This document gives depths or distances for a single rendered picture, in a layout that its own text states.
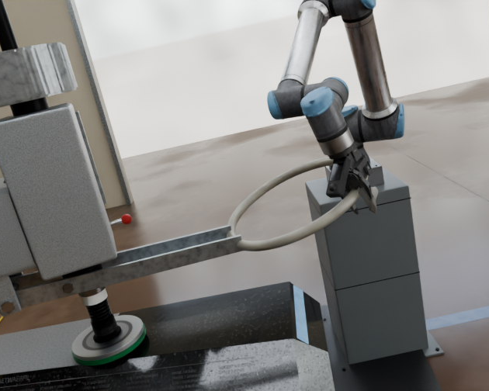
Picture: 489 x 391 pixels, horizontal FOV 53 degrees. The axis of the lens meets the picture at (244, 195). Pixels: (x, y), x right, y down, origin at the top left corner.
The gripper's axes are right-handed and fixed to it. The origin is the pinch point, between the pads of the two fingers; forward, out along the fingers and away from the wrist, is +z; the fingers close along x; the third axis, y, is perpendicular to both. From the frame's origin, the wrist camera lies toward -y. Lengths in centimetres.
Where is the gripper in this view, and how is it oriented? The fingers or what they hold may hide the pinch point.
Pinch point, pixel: (363, 211)
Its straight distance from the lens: 145.5
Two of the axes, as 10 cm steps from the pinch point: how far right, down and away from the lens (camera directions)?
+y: 5.7, -5.7, 6.0
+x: -6.8, 0.9, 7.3
